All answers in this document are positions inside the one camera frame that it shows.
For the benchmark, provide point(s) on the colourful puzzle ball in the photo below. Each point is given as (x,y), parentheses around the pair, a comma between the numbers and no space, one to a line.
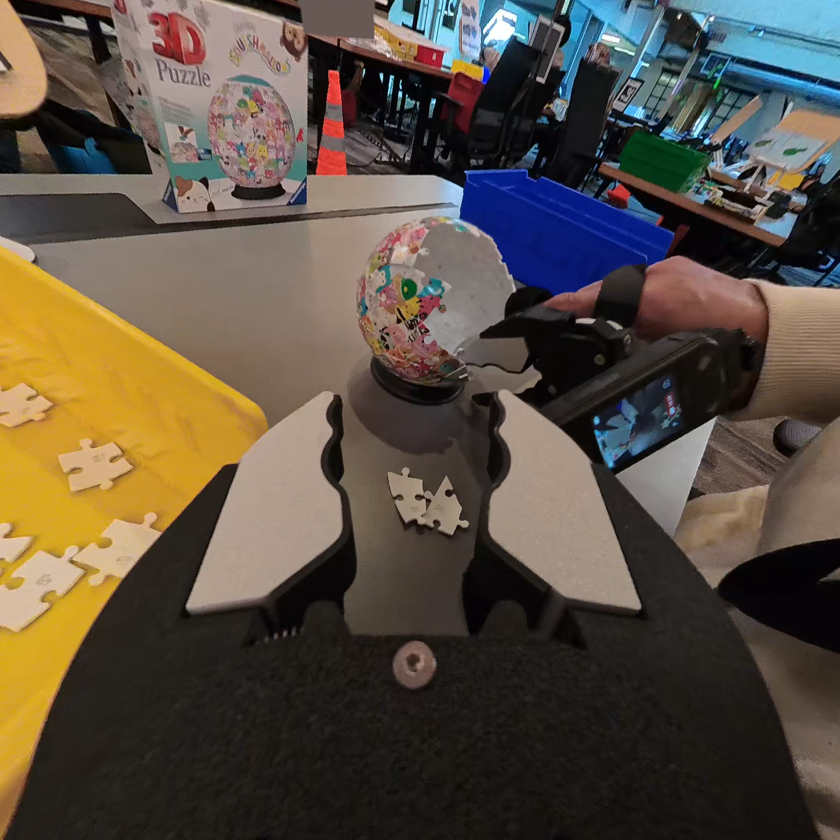
(420,295)

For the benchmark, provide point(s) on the person's right hand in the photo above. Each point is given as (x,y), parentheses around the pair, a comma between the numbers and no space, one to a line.
(696,295)

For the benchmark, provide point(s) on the black ball stand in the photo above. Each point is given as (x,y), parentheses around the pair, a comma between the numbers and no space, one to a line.
(418,386)

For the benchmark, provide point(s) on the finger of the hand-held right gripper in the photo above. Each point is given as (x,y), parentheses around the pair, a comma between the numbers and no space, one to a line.
(505,378)
(496,330)

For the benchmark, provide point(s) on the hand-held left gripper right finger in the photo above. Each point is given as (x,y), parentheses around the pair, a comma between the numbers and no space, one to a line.
(558,525)

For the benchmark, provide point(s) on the yellow plastic bin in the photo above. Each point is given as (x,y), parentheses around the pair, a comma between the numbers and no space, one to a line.
(145,394)

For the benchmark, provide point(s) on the puzzle box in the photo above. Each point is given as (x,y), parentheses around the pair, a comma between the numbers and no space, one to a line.
(210,105)

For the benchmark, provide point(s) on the blue plastic bin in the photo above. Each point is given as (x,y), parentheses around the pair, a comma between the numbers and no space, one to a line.
(565,223)

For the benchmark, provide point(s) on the wooden desk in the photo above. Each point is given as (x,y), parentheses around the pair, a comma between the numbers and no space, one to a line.
(696,208)

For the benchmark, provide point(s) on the beige hoodie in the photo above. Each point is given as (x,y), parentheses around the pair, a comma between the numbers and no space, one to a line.
(788,709)

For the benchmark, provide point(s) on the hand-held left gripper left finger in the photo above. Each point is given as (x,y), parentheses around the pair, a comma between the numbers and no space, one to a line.
(276,525)

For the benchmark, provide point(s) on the black office chair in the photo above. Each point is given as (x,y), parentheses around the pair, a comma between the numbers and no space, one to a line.
(551,112)
(814,230)

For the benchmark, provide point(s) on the orange plastic object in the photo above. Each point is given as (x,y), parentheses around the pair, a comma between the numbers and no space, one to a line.
(332,131)

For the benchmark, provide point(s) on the green plastic bin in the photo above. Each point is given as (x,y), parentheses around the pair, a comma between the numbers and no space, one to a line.
(663,160)

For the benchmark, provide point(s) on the person's right forearm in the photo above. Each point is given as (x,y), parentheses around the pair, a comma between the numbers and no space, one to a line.
(801,348)

